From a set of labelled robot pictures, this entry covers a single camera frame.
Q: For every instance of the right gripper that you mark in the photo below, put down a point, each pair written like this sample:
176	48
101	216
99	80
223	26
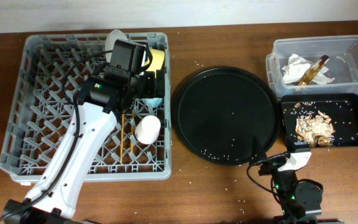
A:
271	165

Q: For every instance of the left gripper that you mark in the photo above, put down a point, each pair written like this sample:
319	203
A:
150	89

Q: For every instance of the yellow bowl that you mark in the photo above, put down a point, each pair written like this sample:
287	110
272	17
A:
157	61

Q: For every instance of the light blue plastic cup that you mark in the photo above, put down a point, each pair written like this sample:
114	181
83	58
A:
153	102

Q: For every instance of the peanut shells and rice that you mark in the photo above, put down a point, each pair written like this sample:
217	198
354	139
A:
313	127

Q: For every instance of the wooden chopstick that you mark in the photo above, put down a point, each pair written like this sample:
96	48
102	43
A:
122	137
132	131

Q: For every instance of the pink plastic cup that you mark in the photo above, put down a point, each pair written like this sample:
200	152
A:
148	129

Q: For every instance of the white round plate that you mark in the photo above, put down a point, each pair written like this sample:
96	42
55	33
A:
113	36

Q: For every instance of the gold foil wrapper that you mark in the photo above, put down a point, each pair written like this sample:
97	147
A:
310	74

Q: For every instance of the white tissue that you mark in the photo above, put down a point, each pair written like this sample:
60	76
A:
296	68

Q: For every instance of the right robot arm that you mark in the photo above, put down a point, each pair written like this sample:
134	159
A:
299	199

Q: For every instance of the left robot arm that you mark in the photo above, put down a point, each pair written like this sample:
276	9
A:
103	97

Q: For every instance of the black rectangular waste bin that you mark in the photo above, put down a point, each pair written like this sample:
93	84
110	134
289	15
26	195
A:
342	108

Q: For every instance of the clear plastic waste bin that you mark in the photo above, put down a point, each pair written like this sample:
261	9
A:
341	69

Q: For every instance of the grey dishwasher rack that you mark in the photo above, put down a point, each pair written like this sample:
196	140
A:
52	69

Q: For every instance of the round black tray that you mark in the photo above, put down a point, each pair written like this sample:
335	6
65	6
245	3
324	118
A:
219	112

